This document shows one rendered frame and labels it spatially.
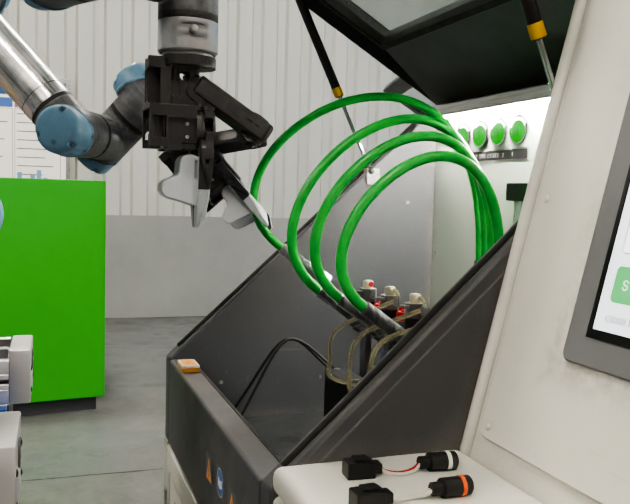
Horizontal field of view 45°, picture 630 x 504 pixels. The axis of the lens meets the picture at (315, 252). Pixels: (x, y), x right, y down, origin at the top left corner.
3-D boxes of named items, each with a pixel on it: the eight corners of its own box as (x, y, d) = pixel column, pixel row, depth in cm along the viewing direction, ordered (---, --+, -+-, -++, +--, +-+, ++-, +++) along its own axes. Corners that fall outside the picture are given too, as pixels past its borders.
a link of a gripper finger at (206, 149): (191, 189, 98) (192, 120, 97) (205, 189, 99) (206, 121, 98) (199, 189, 94) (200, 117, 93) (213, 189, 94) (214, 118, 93)
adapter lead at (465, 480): (357, 514, 68) (357, 491, 68) (347, 505, 70) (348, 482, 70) (475, 499, 72) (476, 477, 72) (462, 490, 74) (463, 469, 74)
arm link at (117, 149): (51, 141, 125) (96, 94, 124) (83, 146, 136) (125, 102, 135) (82, 176, 125) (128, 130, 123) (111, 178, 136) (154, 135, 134)
